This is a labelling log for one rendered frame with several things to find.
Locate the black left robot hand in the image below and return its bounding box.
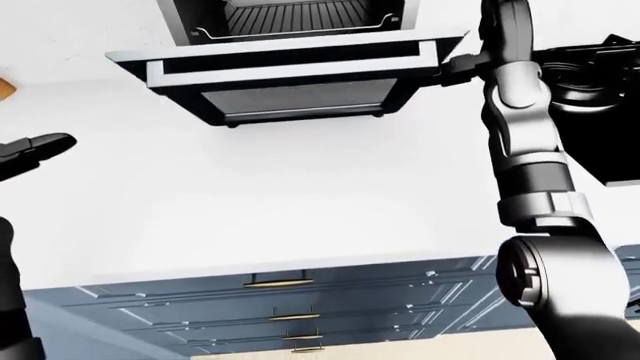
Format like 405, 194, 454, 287
0, 131, 78, 184

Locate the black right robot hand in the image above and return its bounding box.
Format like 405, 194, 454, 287
438, 52, 485, 88

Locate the toaster oven glass door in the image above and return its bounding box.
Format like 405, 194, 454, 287
104, 36, 467, 129

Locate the silver toaster oven body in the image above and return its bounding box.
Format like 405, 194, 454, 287
156, 0, 419, 48

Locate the wooden object at edge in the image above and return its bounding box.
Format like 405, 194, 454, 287
0, 77, 18, 103

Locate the blue grey drawer cabinet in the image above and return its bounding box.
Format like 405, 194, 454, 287
22, 245, 640, 360

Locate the metal wire oven rack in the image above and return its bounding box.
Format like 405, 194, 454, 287
193, 0, 402, 41

